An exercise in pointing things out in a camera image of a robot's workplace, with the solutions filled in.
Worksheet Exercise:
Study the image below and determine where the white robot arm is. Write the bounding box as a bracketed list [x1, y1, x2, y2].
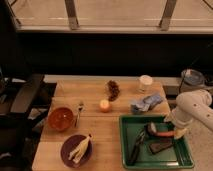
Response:
[164, 89, 213, 139]

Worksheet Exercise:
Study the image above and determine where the white paper cup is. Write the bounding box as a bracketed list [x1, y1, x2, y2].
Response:
[139, 75, 153, 92]

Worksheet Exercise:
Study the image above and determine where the dark rectangular block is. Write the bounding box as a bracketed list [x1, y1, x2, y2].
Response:
[149, 139, 173, 154]

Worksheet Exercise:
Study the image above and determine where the blue crumpled cloth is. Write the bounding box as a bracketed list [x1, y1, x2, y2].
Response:
[130, 93, 163, 114]

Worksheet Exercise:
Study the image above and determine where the green plastic tray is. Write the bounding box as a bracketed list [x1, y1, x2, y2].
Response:
[119, 115, 194, 170]

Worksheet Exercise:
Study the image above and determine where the grey round dish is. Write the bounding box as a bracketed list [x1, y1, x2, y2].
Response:
[181, 69, 205, 86]

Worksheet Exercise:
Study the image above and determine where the orange fruit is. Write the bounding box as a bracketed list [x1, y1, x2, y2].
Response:
[99, 99, 111, 112]

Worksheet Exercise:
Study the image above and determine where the brown pine cone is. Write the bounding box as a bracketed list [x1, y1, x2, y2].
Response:
[107, 80, 120, 101]

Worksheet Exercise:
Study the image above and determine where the metal fork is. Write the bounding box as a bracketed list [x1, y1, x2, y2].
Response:
[75, 101, 84, 127]

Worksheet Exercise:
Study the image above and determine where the pale corn husk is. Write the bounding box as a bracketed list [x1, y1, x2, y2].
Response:
[68, 135, 91, 164]

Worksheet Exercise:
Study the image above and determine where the purple plate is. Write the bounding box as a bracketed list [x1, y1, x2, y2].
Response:
[60, 135, 92, 168]

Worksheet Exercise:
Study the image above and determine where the orange bowl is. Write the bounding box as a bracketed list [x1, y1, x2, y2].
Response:
[48, 107, 74, 132]

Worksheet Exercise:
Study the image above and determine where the black chair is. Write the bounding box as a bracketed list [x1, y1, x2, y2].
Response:
[0, 74, 48, 171]

